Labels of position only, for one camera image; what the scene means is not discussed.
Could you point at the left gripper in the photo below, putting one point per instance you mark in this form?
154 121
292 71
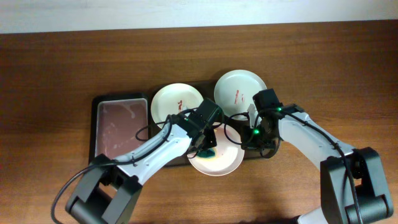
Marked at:
211 139

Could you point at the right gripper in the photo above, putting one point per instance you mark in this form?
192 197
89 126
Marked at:
247 143

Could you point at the green yellow sponge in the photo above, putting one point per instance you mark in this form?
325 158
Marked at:
207 154

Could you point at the white plate bottom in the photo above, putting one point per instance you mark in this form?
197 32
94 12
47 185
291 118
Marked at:
226 156

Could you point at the white plate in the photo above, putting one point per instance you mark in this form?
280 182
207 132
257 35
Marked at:
172 99
226 156
234 91

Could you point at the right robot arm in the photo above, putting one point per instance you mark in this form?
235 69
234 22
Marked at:
353 185

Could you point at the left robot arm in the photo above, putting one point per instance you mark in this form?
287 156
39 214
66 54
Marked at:
109 189

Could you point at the large brown serving tray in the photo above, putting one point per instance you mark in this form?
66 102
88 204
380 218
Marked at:
170 142

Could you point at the small black tray with water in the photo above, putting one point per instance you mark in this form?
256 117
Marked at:
115 120

